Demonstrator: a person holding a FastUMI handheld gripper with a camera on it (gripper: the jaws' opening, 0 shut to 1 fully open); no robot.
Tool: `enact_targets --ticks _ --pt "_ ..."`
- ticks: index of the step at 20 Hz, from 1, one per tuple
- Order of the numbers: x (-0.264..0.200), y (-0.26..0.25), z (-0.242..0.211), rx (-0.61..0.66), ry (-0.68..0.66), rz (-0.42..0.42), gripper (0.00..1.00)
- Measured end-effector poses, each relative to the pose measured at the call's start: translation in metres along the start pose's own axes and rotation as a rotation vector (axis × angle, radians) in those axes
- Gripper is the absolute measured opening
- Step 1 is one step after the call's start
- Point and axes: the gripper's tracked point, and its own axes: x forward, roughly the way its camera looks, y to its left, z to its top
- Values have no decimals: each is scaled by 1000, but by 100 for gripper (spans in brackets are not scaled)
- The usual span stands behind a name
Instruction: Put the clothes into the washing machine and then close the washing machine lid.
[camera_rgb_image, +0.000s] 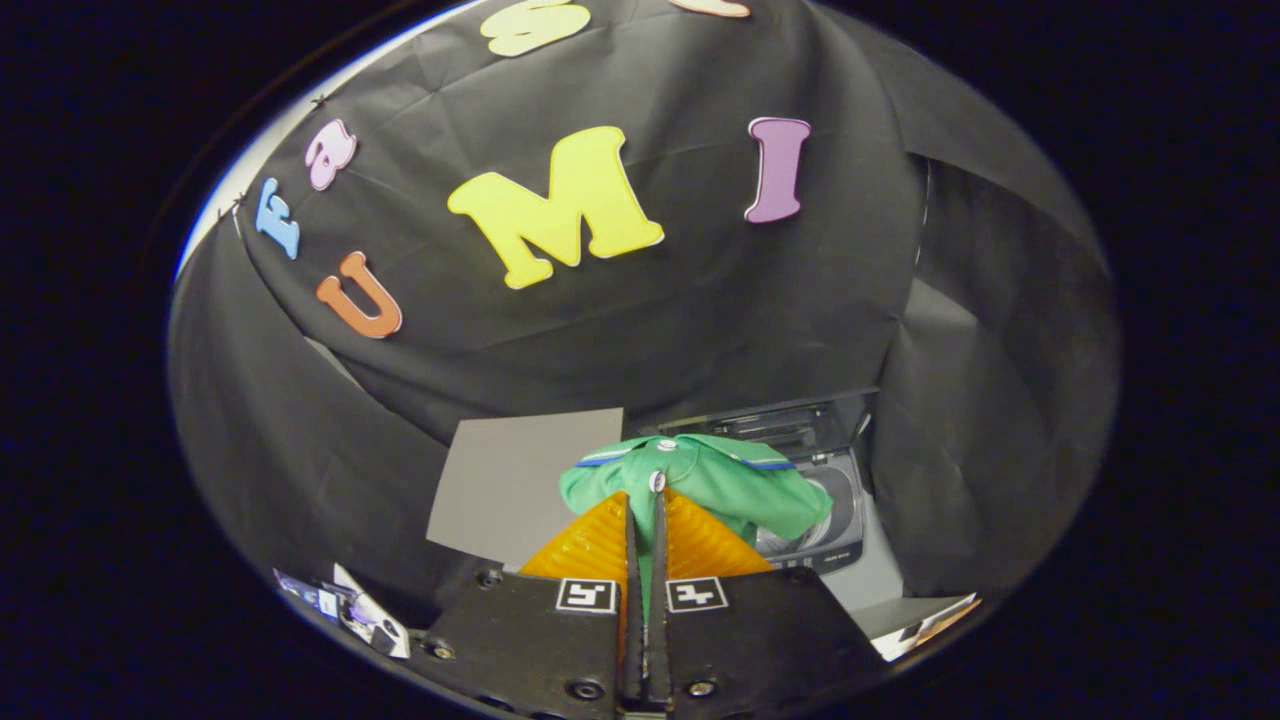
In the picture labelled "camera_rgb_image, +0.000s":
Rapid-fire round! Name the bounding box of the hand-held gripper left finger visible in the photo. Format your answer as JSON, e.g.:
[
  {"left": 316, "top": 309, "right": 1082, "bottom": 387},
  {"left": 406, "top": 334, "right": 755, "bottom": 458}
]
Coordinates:
[{"left": 415, "top": 490, "right": 643, "bottom": 720}]

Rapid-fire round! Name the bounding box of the pile of small packets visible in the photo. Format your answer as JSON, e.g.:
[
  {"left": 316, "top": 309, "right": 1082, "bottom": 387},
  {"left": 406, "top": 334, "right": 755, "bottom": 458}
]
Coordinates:
[{"left": 274, "top": 563, "right": 412, "bottom": 660}]

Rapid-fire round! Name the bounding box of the white paper sheet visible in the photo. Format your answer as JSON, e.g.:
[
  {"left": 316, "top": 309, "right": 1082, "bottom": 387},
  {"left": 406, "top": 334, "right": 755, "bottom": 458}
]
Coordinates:
[{"left": 868, "top": 593, "right": 982, "bottom": 662}]

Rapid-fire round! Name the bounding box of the green polo shirt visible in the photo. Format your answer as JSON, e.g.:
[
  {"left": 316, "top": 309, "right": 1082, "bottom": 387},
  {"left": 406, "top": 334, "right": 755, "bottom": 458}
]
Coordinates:
[{"left": 558, "top": 433, "right": 833, "bottom": 613}]

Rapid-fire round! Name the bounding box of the black backdrop cloth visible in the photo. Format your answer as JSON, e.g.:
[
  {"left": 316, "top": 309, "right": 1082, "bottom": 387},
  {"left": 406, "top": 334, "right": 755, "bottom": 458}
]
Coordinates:
[{"left": 168, "top": 0, "right": 1121, "bottom": 623}]

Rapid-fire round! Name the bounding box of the grey cabinet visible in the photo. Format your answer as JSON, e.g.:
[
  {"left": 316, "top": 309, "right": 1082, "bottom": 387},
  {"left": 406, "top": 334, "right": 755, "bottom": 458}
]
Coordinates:
[{"left": 427, "top": 407, "right": 624, "bottom": 567}]

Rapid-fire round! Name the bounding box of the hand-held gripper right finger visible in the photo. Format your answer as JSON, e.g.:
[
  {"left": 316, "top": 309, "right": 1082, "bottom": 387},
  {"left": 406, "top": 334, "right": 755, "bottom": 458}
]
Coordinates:
[{"left": 645, "top": 487, "right": 891, "bottom": 717}]

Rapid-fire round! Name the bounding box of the grey washing machine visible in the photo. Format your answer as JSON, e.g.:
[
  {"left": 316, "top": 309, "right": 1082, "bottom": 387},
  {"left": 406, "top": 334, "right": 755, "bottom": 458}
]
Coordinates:
[{"left": 655, "top": 390, "right": 906, "bottom": 613}]

